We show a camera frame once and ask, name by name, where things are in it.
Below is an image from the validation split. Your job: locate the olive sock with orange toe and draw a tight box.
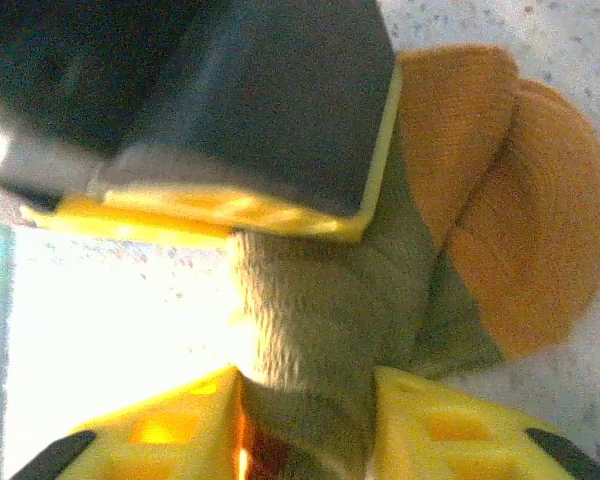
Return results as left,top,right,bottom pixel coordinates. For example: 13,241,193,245
227,43,600,480

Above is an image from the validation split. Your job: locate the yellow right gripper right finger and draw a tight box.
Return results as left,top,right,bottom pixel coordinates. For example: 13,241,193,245
366,367,600,480

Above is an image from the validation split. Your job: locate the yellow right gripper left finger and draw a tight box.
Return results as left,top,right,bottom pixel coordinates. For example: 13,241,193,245
9,364,252,480

